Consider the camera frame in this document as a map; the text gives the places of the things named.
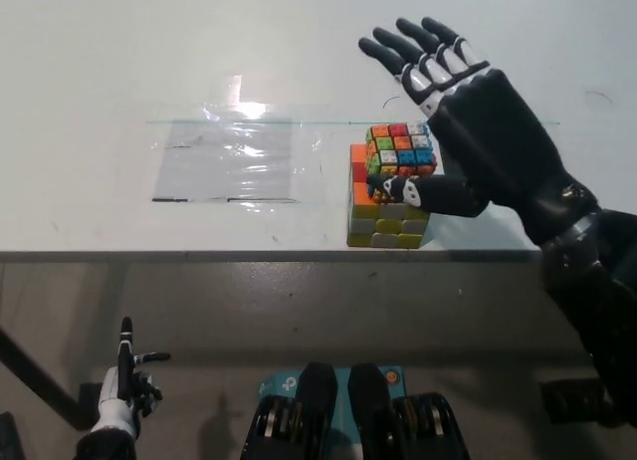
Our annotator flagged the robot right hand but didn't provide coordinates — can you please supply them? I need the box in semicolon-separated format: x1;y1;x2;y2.
357;16;601;245

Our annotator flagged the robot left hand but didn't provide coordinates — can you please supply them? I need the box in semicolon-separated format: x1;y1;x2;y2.
97;316;171;439

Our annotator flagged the small studded multicolour puzzle cube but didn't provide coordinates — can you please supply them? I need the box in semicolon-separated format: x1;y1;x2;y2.
364;121;439;206

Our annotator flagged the big pastel puzzle cube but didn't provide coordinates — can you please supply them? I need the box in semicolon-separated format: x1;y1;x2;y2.
346;142;434;250

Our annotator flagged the black table strut with foot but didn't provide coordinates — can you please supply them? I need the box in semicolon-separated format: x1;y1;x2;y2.
0;327;125;431

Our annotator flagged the clear plastic film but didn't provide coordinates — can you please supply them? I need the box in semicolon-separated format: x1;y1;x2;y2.
144;75;332;213

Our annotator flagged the clear plastic sheet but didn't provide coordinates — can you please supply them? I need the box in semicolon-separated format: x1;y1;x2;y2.
151;118;300;204

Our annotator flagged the black table foot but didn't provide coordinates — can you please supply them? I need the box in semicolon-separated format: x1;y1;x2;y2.
539;377;606;424

